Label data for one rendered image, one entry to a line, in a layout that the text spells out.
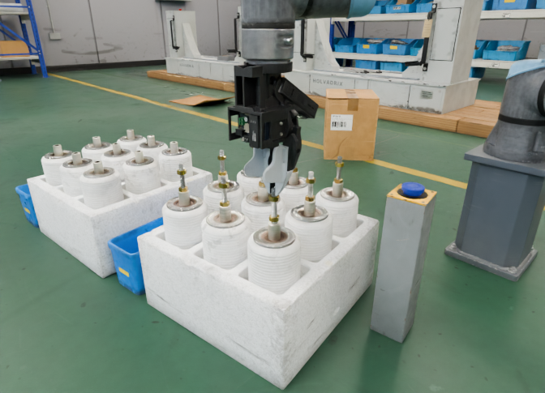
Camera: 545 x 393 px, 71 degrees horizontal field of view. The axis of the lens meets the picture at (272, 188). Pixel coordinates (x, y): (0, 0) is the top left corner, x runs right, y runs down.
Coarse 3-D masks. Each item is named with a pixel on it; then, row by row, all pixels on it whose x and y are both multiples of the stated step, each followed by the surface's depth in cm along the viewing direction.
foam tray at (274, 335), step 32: (160, 256) 78; (192, 256) 75; (352, 256) 80; (160, 288) 83; (192, 288) 75; (224, 288) 68; (256, 288) 65; (320, 288) 70; (352, 288) 85; (192, 320) 78; (224, 320) 71; (256, 320) 65; (288, 320) 62; (320, 320) 74; (256, 352) 68; (288, 352) 65
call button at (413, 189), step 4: (404, 184) 70; (408, 184) 70; (412, 184) 70; (416, 184) 70; (420, 184) 70; (404, 188) 69; (408, 188) 68; (412, 188) 68; (416, 188) 68; (420, 188) 68; (424, 188) 68; (404, 192) 69; (408, 192) 68; (412, 192) 68; (416, 192) 68; (420, 192) 68
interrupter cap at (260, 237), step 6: (264, 228) 70; (282, 228) 70; (258, 234) 68; (264, 234) 68; (282, 234) 68; (288, 234) 68; (294, 234) 68; (258, 240) 66; (264, 240) 66; (270, 240) 67; (282, 240) 66; (288, 240) 66; (294, 240) 66; (264, 246) 64; (270, 246) 64; (276, 246) 64; (282, 246) 64
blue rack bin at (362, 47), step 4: (364, 40) 584; (384, 40) 557; (388, 40) 566; (356, 44) 572; (360, 44) 567; (364, 44) 562; (368, 44) 557; (372, 44) 553; (376, 44) 549; (380, 44) 555; (360, 48) 570; (364, 48) 565; (368, 48) 560; (372, 48) 555; (376, 48) 552; (380, 48) 559; (360, 52) 572; (364, 52) 567; (368, 52) 562; (372, 52) 558; (376, 52) 555; (380, 52) 562
